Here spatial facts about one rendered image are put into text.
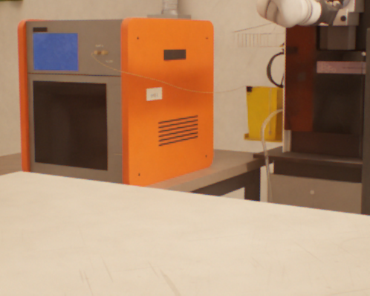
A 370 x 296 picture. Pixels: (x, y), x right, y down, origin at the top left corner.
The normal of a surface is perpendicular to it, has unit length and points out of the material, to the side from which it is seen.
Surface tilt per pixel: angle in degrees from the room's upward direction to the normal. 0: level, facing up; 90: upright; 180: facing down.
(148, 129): 90
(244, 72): 90
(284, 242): 0
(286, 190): 90
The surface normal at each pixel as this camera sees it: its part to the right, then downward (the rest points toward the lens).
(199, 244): 0.00, -0.99
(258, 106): -0.55, 0.16
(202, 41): 0.85, 0.07
